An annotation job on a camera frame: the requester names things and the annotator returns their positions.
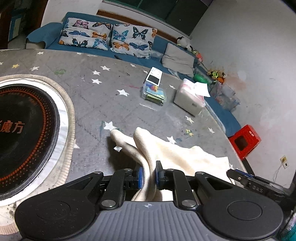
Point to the left butterfly print pillow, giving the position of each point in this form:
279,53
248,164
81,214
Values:
85,34

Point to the white phone box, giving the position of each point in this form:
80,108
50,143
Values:
154,76

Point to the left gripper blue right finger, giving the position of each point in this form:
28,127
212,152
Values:
164,177

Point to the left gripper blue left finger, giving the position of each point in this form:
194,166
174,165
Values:
134,178

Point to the green toy ball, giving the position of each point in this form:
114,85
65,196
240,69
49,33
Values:
200,79

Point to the round black induction cooker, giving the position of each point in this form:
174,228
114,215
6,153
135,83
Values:
37,136

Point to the red plastic stool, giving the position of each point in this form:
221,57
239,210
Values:
244,141

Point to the butterfly print pillow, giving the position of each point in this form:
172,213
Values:
85,34
133,40

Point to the plush toy on sofa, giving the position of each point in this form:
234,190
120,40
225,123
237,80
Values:
181,41

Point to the grey cushion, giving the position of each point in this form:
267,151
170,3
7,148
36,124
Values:
178,60

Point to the right butterfly print pillow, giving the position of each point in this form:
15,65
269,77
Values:
133,40

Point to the clear plastic bag with cards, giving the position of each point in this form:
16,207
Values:
153,93

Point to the clear plastic toy bin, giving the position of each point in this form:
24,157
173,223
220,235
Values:
225,96

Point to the white tissue pack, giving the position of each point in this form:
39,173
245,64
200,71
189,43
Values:
190,96

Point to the cream white cloth garment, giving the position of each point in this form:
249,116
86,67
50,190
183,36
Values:
146,149

